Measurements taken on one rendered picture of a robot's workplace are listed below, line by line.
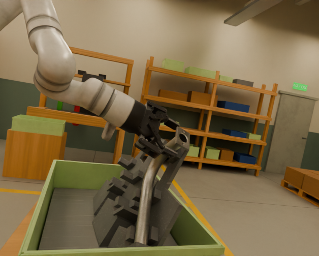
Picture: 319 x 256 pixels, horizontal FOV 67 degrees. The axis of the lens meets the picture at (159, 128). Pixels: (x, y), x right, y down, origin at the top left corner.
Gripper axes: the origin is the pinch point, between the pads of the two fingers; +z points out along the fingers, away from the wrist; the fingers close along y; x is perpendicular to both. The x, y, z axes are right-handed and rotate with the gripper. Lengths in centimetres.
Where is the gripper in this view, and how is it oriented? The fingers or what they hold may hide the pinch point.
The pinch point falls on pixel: (174, 139)
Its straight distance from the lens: 61.0
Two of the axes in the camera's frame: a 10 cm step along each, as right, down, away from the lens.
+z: 8.2, 4.5, 3.5
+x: -5.6, 5.2, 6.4
